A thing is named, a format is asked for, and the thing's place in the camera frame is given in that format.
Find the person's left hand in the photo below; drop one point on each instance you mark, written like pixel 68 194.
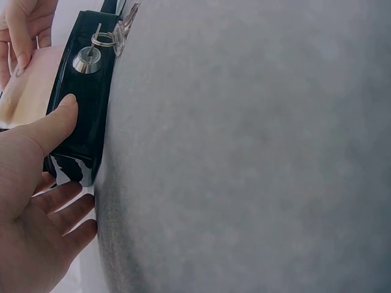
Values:
pixel 21 213

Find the person's right hand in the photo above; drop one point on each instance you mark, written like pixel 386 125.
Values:
pixel 18 27

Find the person's right fingers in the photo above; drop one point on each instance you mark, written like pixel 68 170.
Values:
pixel 21 52

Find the person's left thumb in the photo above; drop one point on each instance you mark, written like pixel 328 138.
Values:
pixel 58 122

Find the black metal cash box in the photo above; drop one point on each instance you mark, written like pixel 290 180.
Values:
pixel 82 100

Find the pale pink paper stack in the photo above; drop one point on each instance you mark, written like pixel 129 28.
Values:
pixel 33 82

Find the silver key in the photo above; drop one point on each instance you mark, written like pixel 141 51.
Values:
pixel 120 38
pixel 95 39

